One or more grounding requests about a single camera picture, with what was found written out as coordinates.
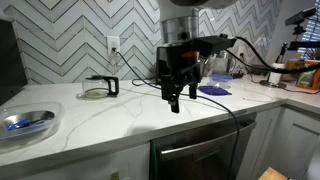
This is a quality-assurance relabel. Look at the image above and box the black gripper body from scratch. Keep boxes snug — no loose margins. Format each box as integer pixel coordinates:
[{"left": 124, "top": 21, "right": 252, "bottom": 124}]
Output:
[{"left": 160, "top": 44, "right": 200, "bottom": 88}]

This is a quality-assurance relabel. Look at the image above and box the glass carafe with black handle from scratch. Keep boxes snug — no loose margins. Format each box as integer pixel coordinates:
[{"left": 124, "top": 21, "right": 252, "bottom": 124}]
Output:
[{"left": 82, "top": 75, "right": 119, "bottom": 99}]

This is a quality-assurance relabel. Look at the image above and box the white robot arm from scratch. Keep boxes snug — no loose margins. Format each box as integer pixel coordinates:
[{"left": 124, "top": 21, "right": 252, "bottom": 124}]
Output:
[{"left": 157, "top": 0, "right": 237, "bottom": 113}]

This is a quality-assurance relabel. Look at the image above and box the black drip coffee machine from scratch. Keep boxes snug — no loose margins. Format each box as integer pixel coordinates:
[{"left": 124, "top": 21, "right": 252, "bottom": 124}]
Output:
[{"left": 156, "top": 47, "right": 170, "bottom": 84}]

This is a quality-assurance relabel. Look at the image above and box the purple plastic lid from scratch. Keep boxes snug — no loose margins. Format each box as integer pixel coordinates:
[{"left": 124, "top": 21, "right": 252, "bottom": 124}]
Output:
[{"left": 198, "top": 86, "right": 230, "bottom": 96}]

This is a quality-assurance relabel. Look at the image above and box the steel utensil holder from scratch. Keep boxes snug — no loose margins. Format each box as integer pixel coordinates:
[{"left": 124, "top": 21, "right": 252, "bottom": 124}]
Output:
[{"left": 200, "top": 60, "right": 214, "bottom": 77}]

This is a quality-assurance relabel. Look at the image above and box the clear container with blue lid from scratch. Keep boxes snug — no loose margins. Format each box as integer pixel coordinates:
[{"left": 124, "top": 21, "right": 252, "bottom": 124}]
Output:
[{"left": 208, "top": 74, "right": 233, "bottom": 89}]

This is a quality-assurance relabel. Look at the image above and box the green towel on dishwasher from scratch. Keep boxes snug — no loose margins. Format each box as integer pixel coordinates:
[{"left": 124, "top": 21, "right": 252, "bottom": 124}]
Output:
[{"left": 150, "top": 141, "right": 158, "bottom": 180}]

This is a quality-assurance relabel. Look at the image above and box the stainless steel dishwasher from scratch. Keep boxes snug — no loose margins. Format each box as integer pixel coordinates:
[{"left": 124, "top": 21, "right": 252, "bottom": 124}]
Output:
[{"left": 152, "top": 113, "right": 257, "bottom": 180}]

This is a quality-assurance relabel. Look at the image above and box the white paper towel roll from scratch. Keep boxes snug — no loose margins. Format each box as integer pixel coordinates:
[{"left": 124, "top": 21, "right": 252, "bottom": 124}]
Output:
[{"left": 268, "top": 63, "right": 285, "bottom": 84}]

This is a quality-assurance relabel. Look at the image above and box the wooden stool corner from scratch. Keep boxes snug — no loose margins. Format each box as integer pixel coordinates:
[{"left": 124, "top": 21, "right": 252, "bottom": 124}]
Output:
[{"left": 258, "top": 167, "right": 287, "bottom": 180}]

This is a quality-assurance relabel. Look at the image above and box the orange Gatorade canister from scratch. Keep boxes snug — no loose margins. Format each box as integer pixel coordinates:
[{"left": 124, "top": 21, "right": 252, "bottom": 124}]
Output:
[{"left": 296, "top": 69, "right": 320, "bottom": 90}]

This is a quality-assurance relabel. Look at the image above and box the clear glass oval dish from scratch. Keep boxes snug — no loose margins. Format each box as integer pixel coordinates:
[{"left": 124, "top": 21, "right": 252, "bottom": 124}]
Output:
[{"left": 0, "top": 102, "right": 64, "bottom": 140}]

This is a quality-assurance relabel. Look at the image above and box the blue utensil in dish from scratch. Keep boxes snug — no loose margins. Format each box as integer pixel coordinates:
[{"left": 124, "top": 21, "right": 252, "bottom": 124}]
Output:
[{"left": 6, "top": 119, "right": 43, "bottom": 131}]

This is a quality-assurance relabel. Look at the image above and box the black appliance at left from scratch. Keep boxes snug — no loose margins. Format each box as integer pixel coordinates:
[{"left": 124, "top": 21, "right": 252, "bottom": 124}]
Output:
[{"left": 0, "top": 20, "right": 27, "bottom": 105}]

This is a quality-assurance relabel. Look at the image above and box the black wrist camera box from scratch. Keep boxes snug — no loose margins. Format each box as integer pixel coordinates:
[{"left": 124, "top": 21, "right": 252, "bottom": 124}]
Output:
[{"left": 192, "top": 36, "right": 236, "bottom": 57}]

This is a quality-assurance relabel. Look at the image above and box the black power cable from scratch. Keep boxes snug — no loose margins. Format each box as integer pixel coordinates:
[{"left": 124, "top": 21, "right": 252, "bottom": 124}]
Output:
[{"left": 112, "top": 48, "right": 242, "bottom": 180}]

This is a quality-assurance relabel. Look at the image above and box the white wall outlet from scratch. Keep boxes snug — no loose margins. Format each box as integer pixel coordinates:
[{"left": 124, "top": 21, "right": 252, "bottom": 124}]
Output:
[{"left": 107, "top": 36, "right": 120, "bottom": 56}]

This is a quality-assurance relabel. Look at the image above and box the black camera on stand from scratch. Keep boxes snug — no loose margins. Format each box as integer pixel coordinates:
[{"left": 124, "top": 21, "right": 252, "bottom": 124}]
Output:
[{"left": 285, "top": 7, "right": 320, "bottom": 51}]

